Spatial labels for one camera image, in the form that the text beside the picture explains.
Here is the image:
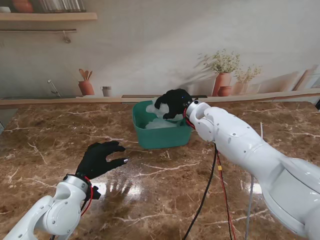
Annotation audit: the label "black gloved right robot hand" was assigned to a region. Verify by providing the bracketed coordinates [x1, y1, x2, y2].
[154, 88, 194, 120]

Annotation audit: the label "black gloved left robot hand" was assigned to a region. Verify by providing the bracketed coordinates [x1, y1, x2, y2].
[75, 140, 130, 180]

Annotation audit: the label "teal plastic basket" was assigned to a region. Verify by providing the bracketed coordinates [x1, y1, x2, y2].
[131, 99, 197, 150]

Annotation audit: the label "wooden counter ledge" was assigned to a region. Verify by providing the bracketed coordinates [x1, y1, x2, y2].
[0, 88, 320, 106]

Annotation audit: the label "terracotta utensil pot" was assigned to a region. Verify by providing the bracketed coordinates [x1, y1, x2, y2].
[77, 68, 96, 96]

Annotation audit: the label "leaning wooden cutting boards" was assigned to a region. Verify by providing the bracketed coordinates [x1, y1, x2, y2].
[292, 69, 320, 91]

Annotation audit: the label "red-brown pot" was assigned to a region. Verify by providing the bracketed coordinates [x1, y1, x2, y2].
[11, 0, 35, 14]

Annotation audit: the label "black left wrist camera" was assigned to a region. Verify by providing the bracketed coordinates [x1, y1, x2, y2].
[89, 185, 102, 201]

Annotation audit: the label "red black left arm cable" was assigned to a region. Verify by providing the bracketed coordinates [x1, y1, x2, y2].
[49, 176, 95, 240]

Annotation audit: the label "red black arm cable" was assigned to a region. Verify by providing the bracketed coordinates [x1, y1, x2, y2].
[49, 176, 95, 240]
[182, 107, 237, 240]

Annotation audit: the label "red black right arm cable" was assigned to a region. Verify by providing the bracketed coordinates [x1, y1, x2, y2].
[182, 107, 237, 240]

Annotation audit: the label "metal wall rail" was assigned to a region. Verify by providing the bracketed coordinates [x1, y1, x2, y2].
[0, 28, 77, 43]

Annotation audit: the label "wooden wall shelf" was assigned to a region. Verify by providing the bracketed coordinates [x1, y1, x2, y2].
[0, 12, 98, 22]

